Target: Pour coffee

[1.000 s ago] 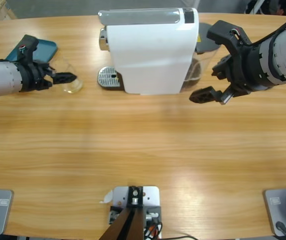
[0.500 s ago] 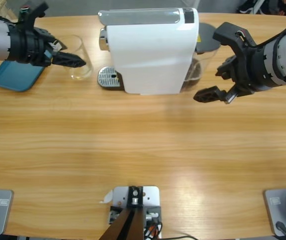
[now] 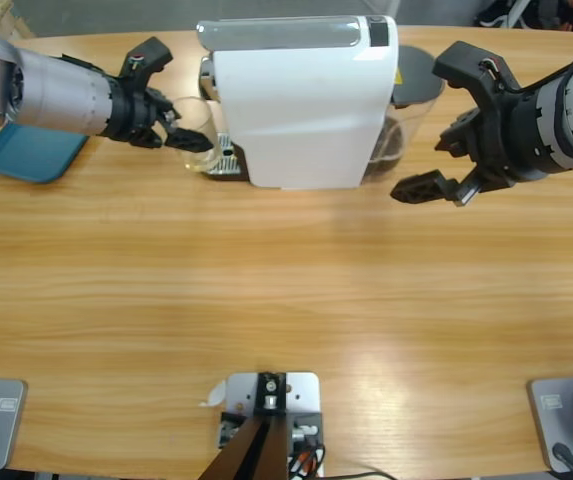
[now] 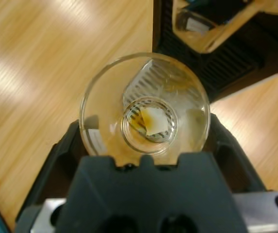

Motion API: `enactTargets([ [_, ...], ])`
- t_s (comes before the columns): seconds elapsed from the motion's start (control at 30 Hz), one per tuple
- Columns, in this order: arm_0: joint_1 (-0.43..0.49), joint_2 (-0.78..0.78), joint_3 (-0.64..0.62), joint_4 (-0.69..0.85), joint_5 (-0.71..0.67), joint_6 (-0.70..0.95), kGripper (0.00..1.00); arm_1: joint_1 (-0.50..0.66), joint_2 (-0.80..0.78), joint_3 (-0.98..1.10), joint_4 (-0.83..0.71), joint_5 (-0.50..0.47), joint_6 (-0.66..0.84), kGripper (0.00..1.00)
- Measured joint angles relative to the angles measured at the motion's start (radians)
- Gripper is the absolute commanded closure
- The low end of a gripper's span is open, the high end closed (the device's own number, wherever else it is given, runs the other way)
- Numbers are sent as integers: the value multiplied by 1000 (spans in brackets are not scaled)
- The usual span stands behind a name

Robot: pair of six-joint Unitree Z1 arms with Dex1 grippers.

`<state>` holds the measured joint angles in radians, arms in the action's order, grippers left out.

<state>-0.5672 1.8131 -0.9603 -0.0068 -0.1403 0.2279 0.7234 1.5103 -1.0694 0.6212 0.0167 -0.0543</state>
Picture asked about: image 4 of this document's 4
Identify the clear drinking glass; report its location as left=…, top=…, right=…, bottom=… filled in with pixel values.
left=79, top=51, right=211, bottom=157

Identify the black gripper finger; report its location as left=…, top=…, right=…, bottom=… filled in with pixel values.
left=16, top=120, right=95, bottom=220
left=203, top=113, right=268, bottom=194

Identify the stained white paper scrap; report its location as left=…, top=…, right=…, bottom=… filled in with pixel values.
left=141, top=108, right=170, bottom=136

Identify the white capsule coffee machine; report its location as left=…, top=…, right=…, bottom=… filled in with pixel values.
left=152, top=0, right=278, bottom=102

